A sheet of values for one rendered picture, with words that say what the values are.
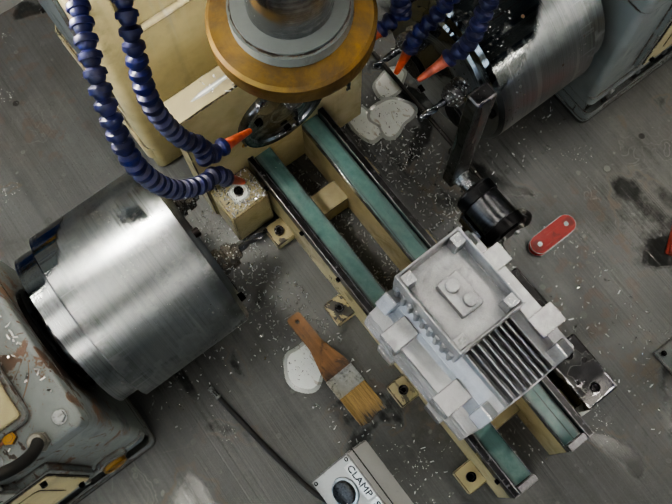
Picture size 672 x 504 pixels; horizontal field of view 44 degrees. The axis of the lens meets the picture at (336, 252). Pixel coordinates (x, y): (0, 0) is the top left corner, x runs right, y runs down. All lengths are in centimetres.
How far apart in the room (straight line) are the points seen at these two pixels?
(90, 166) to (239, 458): 55
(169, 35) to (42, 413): 50
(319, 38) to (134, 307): 38
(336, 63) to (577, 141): 68
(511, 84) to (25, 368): 69
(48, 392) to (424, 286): 45
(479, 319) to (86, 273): 47
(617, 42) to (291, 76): 57
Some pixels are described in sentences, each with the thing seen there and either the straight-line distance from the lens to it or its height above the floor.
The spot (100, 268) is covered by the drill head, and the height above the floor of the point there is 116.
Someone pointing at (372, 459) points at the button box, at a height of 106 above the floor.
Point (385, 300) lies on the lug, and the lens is 102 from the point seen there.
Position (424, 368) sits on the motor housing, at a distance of 104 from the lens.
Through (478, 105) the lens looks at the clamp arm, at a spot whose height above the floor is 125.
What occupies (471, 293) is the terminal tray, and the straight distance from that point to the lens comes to 99.
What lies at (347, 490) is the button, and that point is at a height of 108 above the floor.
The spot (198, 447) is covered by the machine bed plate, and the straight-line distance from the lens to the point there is 131.
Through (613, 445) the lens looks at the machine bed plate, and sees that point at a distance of 135.
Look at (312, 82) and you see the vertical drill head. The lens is 85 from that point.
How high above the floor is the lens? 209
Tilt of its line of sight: 74 degrees down
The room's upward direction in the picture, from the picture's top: 3 degrees counter-clockwise
